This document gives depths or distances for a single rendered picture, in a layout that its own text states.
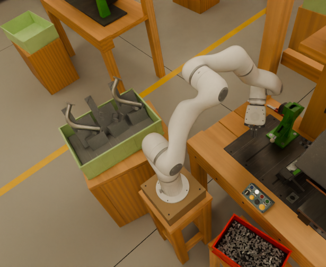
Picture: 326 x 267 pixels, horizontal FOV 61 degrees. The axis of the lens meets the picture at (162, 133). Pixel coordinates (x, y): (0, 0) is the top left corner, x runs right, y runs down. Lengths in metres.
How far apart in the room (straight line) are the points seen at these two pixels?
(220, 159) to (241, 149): 0.15
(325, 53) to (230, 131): 0.76
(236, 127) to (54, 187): 1.94
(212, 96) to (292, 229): 0.85
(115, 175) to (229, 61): 1.12
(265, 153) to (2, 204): 2.55
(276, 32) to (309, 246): 1.11
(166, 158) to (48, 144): 2.36
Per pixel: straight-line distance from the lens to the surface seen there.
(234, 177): 1.66
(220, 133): 1.86
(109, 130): 1.98
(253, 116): 1.49
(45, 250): 2.81
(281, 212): 1.62
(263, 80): 1.37
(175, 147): 1.17
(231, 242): 1.55
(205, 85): 1.07
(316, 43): 1.47
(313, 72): 1.78
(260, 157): 1.75
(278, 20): 1.65
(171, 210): 1.54
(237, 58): 1.15
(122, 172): 1.89
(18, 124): 3.85
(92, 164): 1.83
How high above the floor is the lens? 2.37
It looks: 52 degrees down
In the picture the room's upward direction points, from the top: 13 degrees counter-clockwise
